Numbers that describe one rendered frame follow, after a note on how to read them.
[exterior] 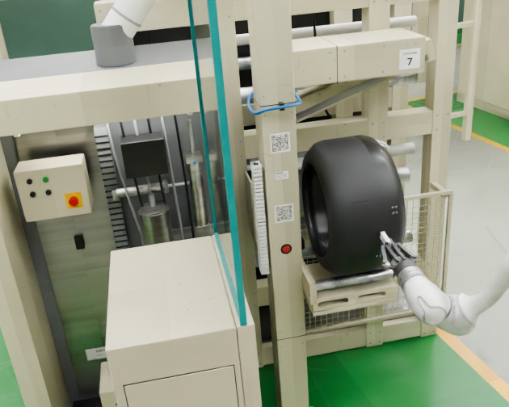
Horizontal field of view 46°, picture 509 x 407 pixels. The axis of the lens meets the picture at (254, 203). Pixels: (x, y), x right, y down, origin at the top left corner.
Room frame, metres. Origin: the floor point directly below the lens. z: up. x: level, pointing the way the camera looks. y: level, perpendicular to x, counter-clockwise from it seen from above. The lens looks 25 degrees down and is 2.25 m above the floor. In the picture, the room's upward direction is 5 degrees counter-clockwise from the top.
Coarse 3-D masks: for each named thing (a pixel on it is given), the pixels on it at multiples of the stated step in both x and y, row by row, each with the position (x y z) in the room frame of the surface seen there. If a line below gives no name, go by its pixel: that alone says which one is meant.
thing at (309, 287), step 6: (306, 270) 2.09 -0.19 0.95; (306, 276) 2.04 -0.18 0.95; (312, 276) 2.04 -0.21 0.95; (306, 282) 2.03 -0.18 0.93; (312, 282) 2.00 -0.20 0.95; (306, 288) 2.03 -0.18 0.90; (312, 288) 1.98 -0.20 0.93; (306, 294) 2.04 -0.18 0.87; (312, 294) 1.98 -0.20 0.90; (312, 300) 1.98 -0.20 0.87
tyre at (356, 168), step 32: (320, 160) 2.14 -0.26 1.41; (352, 160) 2.09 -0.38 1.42; (384, 160) 2.09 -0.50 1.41; (320, 192) 2.46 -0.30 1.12; (352, 192) 1.98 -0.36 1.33; (384, 192) 1.99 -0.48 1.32; (320, 224) 2.39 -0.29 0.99; (352, 224) 1.93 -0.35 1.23; (384, 224) 1.95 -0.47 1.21; (320, 256) 2.13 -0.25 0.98; (352, 256) 1.94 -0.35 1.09
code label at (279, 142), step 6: (282, 132) 2.09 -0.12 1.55; (288, 132) 2.09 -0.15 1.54; (270, 138) 2.08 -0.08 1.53; (276, 138) 2.08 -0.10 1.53; (282, 138) 2.09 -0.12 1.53; (288, 138) 2.09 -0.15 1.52; (270, 144) 2.08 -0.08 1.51; (276, 144) 2.08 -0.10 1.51; (282, 144) 2.09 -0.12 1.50; (288, 144) 2.09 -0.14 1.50; (276, 150) 2.08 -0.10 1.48; (282, 150) 2.09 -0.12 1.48; (288, 150) 2.09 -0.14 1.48
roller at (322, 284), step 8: (368, 272) 2.08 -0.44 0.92; (376, 272) 2.08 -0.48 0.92; (384, 272) 2.08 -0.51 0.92; (392, 272) 2.08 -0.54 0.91; (320, 280) 2.05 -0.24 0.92; (328, 280) 2.05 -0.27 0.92; (336, 280) 2.05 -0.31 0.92; (344, 280) 2.05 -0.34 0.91; (352, 280) 2.05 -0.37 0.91; (360, 280) 2.05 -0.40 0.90; (368, 280) 2.06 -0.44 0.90; (376, 280) 2.07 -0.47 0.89; (320, 288) 2.03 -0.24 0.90; (328, 288) 2.03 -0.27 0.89
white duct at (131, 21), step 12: (120, 0) 2.30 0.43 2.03; (132, 0) 2.29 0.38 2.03; (144, 0) 2.30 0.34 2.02; (120, 12) 2.28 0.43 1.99; (132, 12) 2.29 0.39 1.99; (144, 12) 2.31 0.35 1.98; (108, 24) 2.29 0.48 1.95; (120, 24) 2.28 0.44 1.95; (132, 24) 2.29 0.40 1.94; (132, 36) 2.31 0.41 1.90
